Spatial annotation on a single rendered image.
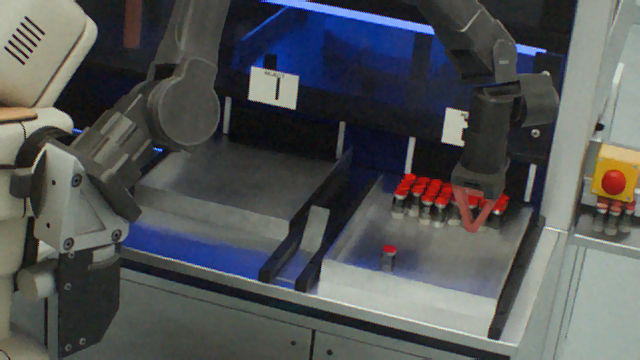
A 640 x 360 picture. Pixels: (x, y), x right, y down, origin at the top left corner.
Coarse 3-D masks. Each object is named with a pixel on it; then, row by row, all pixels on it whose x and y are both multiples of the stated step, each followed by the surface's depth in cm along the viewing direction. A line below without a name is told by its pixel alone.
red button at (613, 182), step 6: (606, 174) 204; (612, 174) 204; (618, 174) 203; (606, 180) 204; (612, 180) 204; (618, 180) 203; (624, 180) 204; (606, 186) 204; (612, 186) 204; (618, 186) 204; (624, 186) 204; (606, 192) 205; (612, 192) 204; (618, 192) 204
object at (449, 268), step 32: (352, 224) 202; (384, 224) 208; (416, 224) 210; (448, 224) 211; (512, 224) 213; (352, 256) 197; (416, 256) 199; (448, 256) 201; (480, 256) 202; (512, 256) 195; (384, 288) 187; (416, 288) 186; (448, 288) 184; (480, 288) 192
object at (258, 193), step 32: (192, 160) 223; (224, 160) 225; (256, 160) 226; (288, 160) 227; (320, 160) 229; (160, 192) 204; (192, 192) 212; (224, 192) 213; (256, 192) 214; (288, 192) 216; (320, 192) 213; (224, 224) 202; (256, 224) 200; (288, 224) 199
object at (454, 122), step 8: (448, 112) 212; (456, 112) 211; (464, 112) 211; (448, 120) 212; (456, 120) 212; (448, 128) 213; (456, 128) 212; (448, 136) 213; (456, 136) 213; (456, 144) 213
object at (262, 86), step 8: (256, 72) 220; (264, 72) 219; (272, 72) 219; (256, 80) 220; (264, 80) 220; (272, 80) 219; (280, 80) 219; (288, 80) 219; (296, 80) 218; (256, 88) 221; (264, 88) 220; (272, 88) 220; (280, 88) 220; (288, 88) 219; (296, 88) 219; (248, 96) 222; (256, 96) 222; (264, 96) 221; (272, 96) 221; (280, 96) 220; (288, 96) 220; (296, 96) 219; (272, 104) 221; (280, 104) 221; (288, 104) 220
